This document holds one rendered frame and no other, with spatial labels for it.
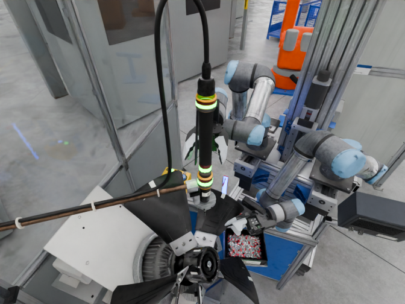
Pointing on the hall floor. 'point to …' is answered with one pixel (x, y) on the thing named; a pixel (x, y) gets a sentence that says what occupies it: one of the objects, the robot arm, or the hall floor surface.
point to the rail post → (294, 266)
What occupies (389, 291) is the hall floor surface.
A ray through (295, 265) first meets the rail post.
